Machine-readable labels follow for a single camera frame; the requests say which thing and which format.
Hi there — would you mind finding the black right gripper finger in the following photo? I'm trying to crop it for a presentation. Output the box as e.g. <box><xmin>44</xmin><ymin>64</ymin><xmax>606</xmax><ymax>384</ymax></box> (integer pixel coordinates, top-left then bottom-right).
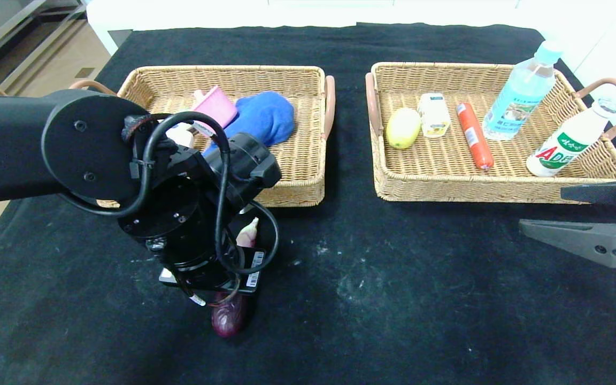
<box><xmin>519</xmin><ymin>218</ymin><xmax>616</xmax><ymax>268</ymax></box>
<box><xmin>560</xmin><ymin>177</ymin><xmax>616</xmax><ymax>210</ymax></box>

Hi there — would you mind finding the white milk bottle green label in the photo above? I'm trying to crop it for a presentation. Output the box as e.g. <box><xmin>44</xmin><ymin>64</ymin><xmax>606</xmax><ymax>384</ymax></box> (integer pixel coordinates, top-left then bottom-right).
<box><xmin>526</xmin><ymin>96</ymin><xmax>616</xmax><ymax>178</ymax></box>

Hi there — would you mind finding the orange sausage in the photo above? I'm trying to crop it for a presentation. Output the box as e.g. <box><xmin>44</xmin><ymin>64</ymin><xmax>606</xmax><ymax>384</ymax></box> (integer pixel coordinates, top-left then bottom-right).
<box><xmin>457</xmin><ymin>103</ymin><xmax>495</xmax><ymax>172</ymax></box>

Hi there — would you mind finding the small white drink carton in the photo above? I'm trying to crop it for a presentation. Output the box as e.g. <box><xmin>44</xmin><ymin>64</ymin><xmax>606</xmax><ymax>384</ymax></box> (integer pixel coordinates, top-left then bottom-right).
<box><xmin>418</xmin><ymin>93</ymin><xmax>451</xmax><ymax>138</ymax></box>

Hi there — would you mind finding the yellow lemon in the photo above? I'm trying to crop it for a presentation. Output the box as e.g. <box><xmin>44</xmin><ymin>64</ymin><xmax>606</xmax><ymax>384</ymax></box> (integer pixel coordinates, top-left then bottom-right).
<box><xmin>386</xmin><ymin>107</ymin><xmax>422</xmax><ymax>150</ymax></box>

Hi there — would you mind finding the purple eggplant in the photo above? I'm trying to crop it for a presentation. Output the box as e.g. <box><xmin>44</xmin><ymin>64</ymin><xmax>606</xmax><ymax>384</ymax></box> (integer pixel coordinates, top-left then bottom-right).
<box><xmin>211</xmin><ymin>217</ymin><xmax>259</xmax><ymax>338</ymax></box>

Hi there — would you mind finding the white soap bar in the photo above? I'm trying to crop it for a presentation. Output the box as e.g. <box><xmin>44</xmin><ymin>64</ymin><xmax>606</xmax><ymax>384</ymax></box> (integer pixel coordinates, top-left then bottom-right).
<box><xmin>166</xmin><ymin>123</ymin><xmax>196</xmax><ymax>151</ymax></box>

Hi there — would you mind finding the clear water bottle blue cap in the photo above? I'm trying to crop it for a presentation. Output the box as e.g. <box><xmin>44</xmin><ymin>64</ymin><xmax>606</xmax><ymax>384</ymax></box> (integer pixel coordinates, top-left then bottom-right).
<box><xmin>481</xmin><ymin>40</ymin><xmax>564</xmax><ymax>142</ymax></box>

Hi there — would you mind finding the blue cloth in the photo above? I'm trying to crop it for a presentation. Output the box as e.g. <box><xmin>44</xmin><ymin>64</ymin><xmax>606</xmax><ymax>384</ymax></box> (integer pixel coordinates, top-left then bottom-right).
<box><xmin>201</xmin><ymin>91</ymin><xmax>295</xmax><ymax>158</ymax></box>

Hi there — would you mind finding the pink plastic cup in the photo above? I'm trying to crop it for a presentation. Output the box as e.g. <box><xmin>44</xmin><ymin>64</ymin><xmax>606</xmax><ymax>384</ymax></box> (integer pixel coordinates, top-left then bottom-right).
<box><xmin>190</xmin><ymin>86</ymin><xmax>239</xmax><ymax>130</ymax></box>

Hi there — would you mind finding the white table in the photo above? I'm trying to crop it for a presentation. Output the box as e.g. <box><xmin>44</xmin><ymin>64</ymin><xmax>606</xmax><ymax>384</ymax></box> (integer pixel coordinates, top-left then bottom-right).
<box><xmin>87</xmin><ymin>0</ymin><xmax>573</xmax><ymax>57</ymax></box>

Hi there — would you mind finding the wicker basket with brown handles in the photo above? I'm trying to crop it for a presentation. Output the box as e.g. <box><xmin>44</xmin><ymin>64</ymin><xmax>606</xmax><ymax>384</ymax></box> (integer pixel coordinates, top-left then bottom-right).
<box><xmin>70</xmin><ymin>65</ymin><xmax>336</xmax><ymax>209</ymax></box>
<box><xmin>364</xmin><ymin>62</ymin><xmax>616</xmax><ymax>205</ymax></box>

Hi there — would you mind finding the black smooth cable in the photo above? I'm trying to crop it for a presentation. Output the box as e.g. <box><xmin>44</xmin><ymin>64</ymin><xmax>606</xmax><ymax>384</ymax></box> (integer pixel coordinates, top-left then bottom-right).
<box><xmin>59</xmin><ymin>111</ymin><xmax>280</xmax><ymax>276</ymax></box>

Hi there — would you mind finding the black braided cable white tag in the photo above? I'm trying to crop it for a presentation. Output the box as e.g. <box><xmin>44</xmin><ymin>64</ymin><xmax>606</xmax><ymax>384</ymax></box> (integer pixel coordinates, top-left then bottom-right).
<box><xmin>121</xmin><ymin>115</ymin><xmax>242</xmax><ymax>308</ymax></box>

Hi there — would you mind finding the grey metal rail frame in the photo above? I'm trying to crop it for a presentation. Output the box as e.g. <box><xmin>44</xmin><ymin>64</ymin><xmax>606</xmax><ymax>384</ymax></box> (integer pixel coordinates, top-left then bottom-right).
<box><xmin>0</xmin><ymin>0</ymin><xmax>90</xmax><ymax>91</ymax></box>

